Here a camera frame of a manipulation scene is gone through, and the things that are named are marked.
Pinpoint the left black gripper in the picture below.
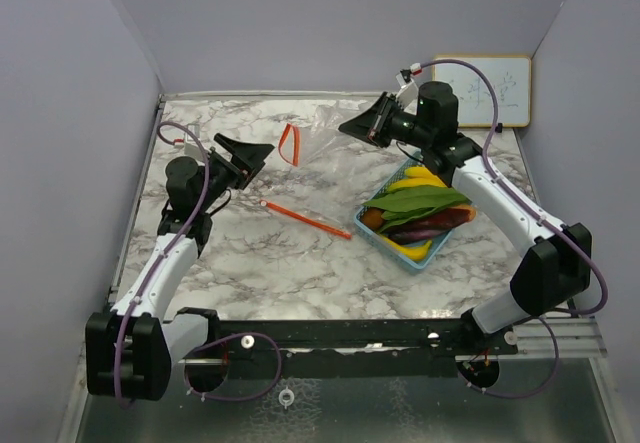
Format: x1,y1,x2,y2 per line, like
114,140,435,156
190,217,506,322
197,134,274,212

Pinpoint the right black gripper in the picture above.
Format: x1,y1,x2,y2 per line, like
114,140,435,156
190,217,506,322
340,92,433,149

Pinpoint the clear orange zip bag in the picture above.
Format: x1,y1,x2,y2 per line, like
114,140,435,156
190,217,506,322
260,100,399,240

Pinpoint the green leaf vegetable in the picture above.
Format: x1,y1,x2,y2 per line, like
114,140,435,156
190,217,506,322
363,186,470,232

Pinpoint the red orange papaya slice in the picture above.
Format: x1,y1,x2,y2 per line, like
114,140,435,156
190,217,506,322
421,204,476,230

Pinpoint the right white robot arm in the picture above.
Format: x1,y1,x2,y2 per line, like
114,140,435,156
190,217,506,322
339,81,592,354

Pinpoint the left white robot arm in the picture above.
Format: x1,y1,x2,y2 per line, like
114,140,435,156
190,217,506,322
85,131,274,401

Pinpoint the yellow banana bunch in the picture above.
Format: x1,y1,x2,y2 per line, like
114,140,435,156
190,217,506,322
386,166,447,193

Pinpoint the small brown orange fruit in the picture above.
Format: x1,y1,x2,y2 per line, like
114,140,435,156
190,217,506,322
360,207,385,231

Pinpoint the purple eggplant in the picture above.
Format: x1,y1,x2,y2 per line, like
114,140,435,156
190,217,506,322
388,227,448,245

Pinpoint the single yellow banana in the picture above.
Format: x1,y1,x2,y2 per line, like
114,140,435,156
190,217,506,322
385,238,432,262

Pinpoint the blue plastic basket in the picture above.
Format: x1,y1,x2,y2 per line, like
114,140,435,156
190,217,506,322
354,158,476,273

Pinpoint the small whiteboard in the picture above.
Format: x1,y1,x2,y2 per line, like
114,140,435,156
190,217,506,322
431,55,532,128

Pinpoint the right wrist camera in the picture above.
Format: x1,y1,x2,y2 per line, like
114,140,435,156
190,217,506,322
396,63,422,108

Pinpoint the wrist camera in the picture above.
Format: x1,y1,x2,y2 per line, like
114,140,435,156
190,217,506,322
174,123,202,161
396,63,422,108

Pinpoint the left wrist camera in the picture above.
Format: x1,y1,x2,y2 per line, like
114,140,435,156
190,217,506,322
174,123,202,161

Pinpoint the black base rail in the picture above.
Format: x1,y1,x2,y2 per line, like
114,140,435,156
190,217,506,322
163,308,517,380

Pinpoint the white ring pull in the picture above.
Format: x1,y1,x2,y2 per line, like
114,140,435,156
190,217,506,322
278,387,295,409

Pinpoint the aluminium extrusion rail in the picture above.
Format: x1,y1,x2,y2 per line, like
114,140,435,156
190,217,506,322
514,314,607,359

